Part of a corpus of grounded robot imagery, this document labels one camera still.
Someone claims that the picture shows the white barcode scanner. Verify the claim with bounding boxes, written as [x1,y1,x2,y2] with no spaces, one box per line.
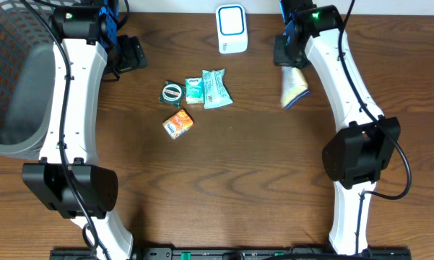
[215,4,248,54]

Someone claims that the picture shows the green Kleenex tissue pack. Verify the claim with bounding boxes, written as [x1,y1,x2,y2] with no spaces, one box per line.
[185,78,204,105]

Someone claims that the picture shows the teal wet wipe packet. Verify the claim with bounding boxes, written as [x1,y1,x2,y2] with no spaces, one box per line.
[202,69,233,110]

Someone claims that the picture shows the dark grey plastic mesh basket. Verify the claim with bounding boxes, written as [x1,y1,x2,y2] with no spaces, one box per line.
[0,0,55,160]

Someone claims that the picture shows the yellow snack bag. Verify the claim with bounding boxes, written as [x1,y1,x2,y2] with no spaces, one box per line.
[280,66,310,110]

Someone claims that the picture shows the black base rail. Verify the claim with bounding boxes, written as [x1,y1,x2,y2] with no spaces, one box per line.
[49,246,413,260]

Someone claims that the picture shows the green Zam-Buk tin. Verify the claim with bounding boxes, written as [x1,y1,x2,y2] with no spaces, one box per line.
[159,81,186,108]

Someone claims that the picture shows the orange tissue pack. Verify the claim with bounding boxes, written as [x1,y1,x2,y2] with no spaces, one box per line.
[162,109,194,139]

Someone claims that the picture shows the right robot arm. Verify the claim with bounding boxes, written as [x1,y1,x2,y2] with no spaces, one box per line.
[274,0,401,256]

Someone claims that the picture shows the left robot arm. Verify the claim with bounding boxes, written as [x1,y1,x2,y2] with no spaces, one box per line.
[22,0,147,259]

